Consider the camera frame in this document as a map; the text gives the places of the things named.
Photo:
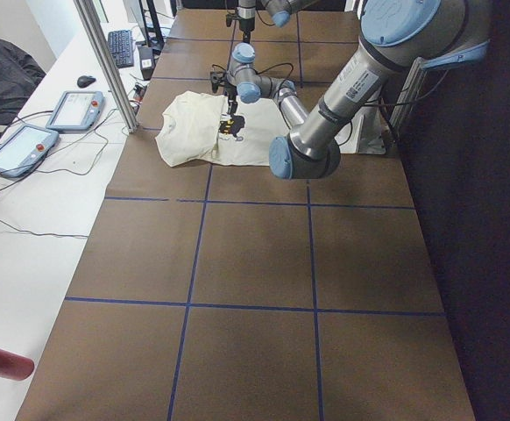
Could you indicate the black keyboard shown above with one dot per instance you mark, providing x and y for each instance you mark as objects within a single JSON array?
[{"x": 120, "y": 44}]

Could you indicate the far teach pendant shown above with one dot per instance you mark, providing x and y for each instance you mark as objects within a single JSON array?
[{"x": 76, "y": 111}]

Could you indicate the cream cat print shirt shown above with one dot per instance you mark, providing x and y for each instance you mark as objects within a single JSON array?
[{"x": 198, "y": 126}]

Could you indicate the black power adapter box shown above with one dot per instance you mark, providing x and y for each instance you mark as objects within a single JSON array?
[{"x": 146, "y": 62}]

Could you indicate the near teach pendant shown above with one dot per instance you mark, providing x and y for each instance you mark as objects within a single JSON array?
[{"x": 25, "y": 149}]

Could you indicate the black computer mouse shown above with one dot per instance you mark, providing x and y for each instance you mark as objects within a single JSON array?
[{"x": 85, "y": 80}]

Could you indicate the teach pendant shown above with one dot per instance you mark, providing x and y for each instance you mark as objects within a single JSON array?
[
  {"x": 76, "y": 111},
  {"x": 25, "y": 149}
]

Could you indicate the white camera mast with base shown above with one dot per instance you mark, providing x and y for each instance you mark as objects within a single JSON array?
[{"x": 364, "y": 134}]

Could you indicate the aluminium frame post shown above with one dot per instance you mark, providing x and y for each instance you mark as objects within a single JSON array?
[{"x": 94, "y": 30}]

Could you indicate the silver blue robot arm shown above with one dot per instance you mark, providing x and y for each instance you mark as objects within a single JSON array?
[
  {"x": 279, "y": 11},
  {"x": 393, "y": 34}
]

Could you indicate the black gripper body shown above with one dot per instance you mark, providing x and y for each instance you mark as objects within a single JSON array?
[
  {"x": 230, "y": 92},
  {"x": 245, "y": 23}
]

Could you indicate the red bottle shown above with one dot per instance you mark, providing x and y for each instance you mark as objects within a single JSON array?
[{"x": 15, "y": 367}]

